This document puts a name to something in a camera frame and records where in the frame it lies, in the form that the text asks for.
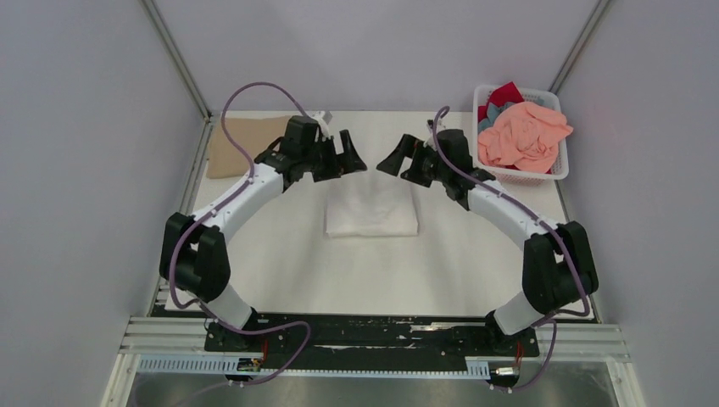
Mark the aluminium table edge rail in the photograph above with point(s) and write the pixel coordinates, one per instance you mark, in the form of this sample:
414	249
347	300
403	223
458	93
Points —
175	336

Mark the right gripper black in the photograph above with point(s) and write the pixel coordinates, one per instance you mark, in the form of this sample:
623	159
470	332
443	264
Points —
393	164

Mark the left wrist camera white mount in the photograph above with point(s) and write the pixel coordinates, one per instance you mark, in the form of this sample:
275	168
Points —
323	118

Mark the white t shirt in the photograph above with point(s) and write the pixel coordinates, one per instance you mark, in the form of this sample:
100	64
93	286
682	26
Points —
370	204

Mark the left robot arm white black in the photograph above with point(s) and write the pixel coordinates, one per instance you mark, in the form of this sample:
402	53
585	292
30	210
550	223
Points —
194	257

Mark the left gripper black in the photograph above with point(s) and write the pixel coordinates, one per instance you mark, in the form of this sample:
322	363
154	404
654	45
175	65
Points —
348	161

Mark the crumpled salmon pink t shirt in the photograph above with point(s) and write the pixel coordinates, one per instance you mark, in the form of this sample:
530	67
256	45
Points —
524	136

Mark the left aluminium frame post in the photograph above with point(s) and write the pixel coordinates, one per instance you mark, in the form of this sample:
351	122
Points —
163	32

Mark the right aluminium frame post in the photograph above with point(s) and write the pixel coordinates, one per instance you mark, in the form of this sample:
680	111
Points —
593	22

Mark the grey blue t shirt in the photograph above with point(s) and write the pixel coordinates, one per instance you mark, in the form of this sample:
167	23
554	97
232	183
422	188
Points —
492	112

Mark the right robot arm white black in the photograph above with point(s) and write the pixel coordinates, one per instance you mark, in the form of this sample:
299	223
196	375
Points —
558	266

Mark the red t shirt in basket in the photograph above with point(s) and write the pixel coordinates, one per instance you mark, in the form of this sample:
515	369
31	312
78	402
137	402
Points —
508	93

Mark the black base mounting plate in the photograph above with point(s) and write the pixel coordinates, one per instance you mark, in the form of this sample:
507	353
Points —
331	342

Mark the aluminium frame post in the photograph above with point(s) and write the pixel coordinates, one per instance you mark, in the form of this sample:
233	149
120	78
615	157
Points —
163	32
593	22

